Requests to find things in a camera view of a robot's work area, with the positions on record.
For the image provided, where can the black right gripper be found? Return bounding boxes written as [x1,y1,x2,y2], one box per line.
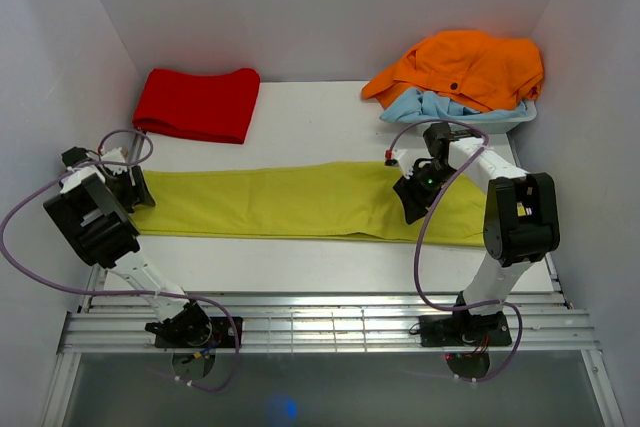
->
[392,162,459,225]

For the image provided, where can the yellow-green trousers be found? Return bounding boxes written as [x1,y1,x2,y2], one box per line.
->
[131,160,489,248]

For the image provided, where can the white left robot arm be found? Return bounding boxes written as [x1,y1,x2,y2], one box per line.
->
[44,147,213,347]

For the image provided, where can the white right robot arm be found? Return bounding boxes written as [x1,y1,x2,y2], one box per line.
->
[385,120,560,350]

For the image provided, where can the folded red trousers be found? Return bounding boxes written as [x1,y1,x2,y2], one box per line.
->
[132,68,261,145]

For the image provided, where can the light blue garment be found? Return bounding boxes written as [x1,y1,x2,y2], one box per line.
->
[379,87,528,124]

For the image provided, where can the white plastic basket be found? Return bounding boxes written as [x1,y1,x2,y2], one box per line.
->
[406,98,536,134]

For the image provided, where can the orange garment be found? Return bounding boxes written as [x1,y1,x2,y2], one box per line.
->
[361,30,544,113]

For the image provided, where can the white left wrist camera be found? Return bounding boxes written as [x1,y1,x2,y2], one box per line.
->
[98,147,135,185]

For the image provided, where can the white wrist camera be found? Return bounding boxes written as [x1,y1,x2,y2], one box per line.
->
[384,149,418,179]
[98,147,135,185]

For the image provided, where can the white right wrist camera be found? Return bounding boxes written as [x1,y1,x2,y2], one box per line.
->
[384,149,418,179]

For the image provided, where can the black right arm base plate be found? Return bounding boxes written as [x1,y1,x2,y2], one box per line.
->
[418,316,512,347]

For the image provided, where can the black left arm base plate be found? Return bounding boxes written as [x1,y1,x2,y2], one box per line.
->
[153,316,244,350]

